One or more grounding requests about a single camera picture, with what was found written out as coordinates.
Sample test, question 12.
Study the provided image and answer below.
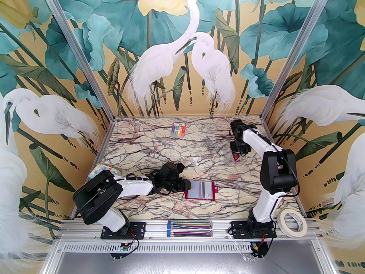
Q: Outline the clear plastic card box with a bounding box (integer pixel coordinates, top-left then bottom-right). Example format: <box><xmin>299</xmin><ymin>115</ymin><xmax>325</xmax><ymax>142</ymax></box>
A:
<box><xmin>227</xmin><ymin>151</ymin><xmax>248</xmax><ymax>165</ymax></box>

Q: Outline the red leather card holder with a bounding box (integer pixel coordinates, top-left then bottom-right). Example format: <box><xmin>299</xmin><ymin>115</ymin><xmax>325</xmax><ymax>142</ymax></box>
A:
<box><xmin>185</xmin><ymin>181</ymin><xmax>218</xmax><ymax>201</ymax></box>

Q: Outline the clear case of coloured pens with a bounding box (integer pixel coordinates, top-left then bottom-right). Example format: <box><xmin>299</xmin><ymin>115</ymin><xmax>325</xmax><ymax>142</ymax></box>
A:
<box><xmin>167</xmin><ymin>219</ymin><xmax>213</xmax><ymax>237</ymax></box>

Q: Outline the pack of coloured markers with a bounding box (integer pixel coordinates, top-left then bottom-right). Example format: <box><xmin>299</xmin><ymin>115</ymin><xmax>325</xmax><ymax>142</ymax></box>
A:
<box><xmin>172</xmin><ymin>122</ymin><xmax>186</xmax><ymax>138</ymax></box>

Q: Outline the perforated metal strip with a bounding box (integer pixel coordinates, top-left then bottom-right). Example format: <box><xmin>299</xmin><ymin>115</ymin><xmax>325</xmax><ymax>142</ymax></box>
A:
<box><xmin>57</xmin><ymin>241</ymin><xmax>257</xmax><ymax>253</ymax></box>

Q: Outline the colourful patterned box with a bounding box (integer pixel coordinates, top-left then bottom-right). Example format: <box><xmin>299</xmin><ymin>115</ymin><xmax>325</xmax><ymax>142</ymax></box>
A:
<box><xmin>88</xmin><ymin>164</ymin><xmax>119</xmax><ymax>179</ymax></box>

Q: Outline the grey metal sheet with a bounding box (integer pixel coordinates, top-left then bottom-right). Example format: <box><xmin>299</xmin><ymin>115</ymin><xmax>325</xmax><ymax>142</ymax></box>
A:
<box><xmin>43</xmin><ymin>251</ymin><xmax>332</xmax><ymax>274</ymax></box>

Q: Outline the masking tape roll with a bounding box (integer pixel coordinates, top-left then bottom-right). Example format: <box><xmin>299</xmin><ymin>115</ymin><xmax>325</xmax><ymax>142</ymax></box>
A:
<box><xmin>278</xmin><ymin>209</ymin><xmax>308</xmax><ymax>237</ymax></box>

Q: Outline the aluminium front rail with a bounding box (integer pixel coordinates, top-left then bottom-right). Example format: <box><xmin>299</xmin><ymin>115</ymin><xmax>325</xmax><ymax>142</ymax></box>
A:
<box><xmin>54</xmin><ymin>218</ymin><xmax>321</xmax><ymax>242</ymax></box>

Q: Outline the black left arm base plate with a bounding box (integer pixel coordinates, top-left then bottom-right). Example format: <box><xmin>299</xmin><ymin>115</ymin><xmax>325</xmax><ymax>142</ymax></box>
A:
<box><xmin>100</xmin><ymin>221</ymin><xmax>146</xmax><ymax>239</ymax></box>

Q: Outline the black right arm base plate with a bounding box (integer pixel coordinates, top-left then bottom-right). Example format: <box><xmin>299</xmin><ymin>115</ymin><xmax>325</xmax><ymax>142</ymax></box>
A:
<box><xmin>230</xmin><ymin>221</ymin><xmax>277</xmax><ymax>238</ymax></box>

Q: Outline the aluminium corner post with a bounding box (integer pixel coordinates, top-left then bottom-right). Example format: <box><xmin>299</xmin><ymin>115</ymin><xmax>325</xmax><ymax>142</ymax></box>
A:
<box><xmin>260</xmin><ymin>0</ymin><xmax>338</xmax><ymax>122</ymax></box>
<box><xmin>36</xmin><ymin>0</ymin><xmax>117</xmax><ymax>120</ymax></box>

